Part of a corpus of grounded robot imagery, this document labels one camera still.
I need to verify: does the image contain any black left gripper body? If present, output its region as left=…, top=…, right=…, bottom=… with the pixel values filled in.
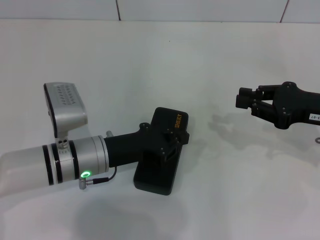
left=104, top=122, right=164, bottom=169

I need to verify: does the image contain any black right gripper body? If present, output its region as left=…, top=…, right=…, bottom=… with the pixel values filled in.
left=272, top=81, right=320, bottom=130

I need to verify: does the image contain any black glasses case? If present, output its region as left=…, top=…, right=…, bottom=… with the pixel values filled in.
left=133, top=106, right=190, bottom=197

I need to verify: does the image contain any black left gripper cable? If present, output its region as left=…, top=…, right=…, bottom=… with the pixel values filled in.
left=78, top=165, right=119, bottom=191

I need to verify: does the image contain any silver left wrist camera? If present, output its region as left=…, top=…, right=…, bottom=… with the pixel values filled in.
left=43, top=82, right=89, bottom=146

